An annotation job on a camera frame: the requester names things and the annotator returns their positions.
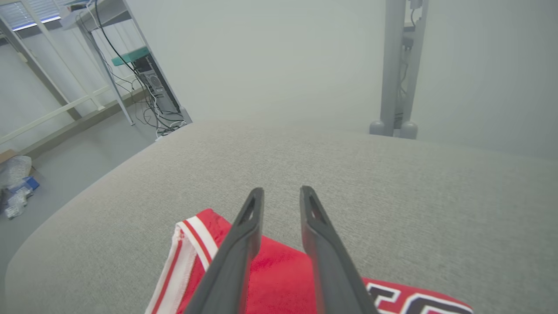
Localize small clear plastic bag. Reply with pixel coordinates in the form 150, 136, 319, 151
4, 188, 33, 219

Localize grey metal pillar frame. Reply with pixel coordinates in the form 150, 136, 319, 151
369, 0, 430, 140

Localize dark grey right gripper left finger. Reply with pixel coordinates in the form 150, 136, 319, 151
183, 187, 265, 314

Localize grey metal desk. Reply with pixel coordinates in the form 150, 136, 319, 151
59, 0, 151, 127

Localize black computer tower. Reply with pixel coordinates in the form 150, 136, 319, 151
133, 55, 183, 115

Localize tangled thin cables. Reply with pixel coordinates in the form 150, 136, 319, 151
131, 85, 189, 137

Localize window with blinds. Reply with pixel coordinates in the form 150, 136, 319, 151
8, 0, 62, 32

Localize thick black hanging cable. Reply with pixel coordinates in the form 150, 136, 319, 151
94, 0, 140, 79

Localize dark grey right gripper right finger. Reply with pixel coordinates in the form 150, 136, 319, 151
299, 185, 380, 314

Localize red and white jersey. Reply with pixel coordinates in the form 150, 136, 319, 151
145, 208, 475, 314

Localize white railing frame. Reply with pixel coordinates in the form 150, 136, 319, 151
0, 0, 149, 151

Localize crumpled clear plastic bag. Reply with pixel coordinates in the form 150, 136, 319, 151
0, 156, 33, 190

